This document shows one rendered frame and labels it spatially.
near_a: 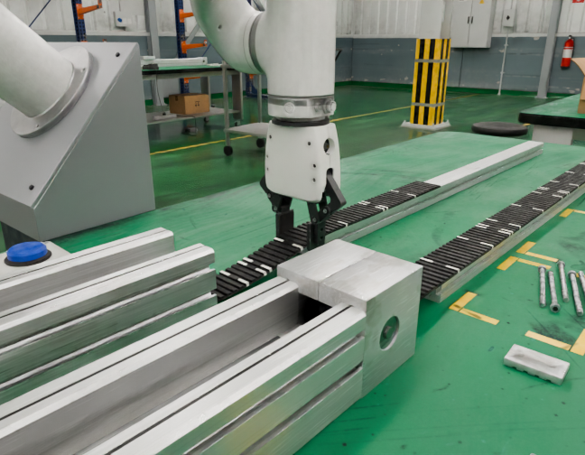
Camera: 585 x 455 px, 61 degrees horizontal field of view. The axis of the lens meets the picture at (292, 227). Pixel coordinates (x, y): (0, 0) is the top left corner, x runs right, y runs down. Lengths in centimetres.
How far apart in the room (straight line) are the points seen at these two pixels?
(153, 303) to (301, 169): 26
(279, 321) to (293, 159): 26
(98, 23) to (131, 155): 818
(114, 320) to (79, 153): 42
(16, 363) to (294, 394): 22
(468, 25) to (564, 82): 228
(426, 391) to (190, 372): 21
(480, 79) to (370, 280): 1172
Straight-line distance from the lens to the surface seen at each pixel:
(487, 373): 51
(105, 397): 36
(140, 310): 49
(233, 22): 66
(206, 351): 39
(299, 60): 61
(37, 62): 92
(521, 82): 1182
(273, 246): 68
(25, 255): 61
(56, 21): 876
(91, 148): 86
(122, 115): 88
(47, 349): 47
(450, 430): 44
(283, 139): 65
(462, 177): 107
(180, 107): 652
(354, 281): 43
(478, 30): 1188
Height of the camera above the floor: 107
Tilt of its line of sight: 20 degrees down
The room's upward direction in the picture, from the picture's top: straight up
